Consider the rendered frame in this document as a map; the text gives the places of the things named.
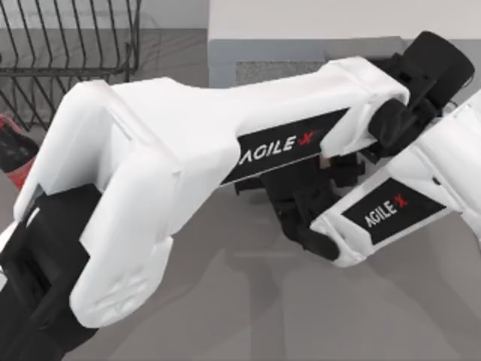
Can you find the white and grey cabinet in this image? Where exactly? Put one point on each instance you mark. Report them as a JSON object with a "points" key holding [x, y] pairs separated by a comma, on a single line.
{"points": [[263, 22]]}

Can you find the red and black item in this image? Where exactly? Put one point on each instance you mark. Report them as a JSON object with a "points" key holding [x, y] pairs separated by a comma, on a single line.
{"points": [[15, 150]]}

